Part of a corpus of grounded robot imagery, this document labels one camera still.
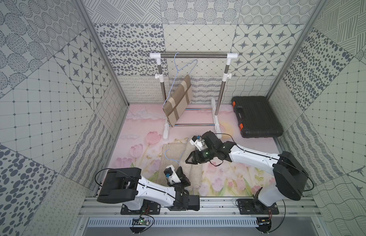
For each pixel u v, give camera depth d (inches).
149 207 28.7
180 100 36.7
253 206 26.0
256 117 40.5
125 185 18.9
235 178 33.2
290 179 17.0
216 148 25.5
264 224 28.3
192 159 29.9
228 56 27.7
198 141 30.1
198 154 28.1
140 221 27.6
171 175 25.6
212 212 29.3
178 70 30.9
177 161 34.3
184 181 27.0
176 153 36.4
